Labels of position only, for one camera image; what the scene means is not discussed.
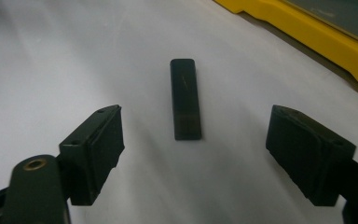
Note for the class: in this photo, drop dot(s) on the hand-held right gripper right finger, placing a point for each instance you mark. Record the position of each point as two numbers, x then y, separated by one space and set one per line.
310 155

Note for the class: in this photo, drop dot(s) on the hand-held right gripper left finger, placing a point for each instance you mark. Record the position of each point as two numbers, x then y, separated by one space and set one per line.
96 149

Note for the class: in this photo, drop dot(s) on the black rectangular block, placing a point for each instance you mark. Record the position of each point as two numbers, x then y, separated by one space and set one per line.
185 99

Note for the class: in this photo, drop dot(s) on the yellow black organizer cabinet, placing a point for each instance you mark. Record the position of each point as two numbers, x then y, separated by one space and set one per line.
323 40

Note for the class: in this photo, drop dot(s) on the white board sheet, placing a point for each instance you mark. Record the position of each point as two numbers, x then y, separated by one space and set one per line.
74 62

